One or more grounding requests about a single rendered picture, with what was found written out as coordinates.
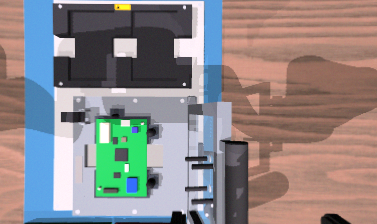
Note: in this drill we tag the green circuit board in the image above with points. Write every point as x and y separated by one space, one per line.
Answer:
121 157

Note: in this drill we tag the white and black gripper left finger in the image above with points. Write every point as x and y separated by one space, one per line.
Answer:
178 218

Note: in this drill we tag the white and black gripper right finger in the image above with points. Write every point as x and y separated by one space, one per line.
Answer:
333 219

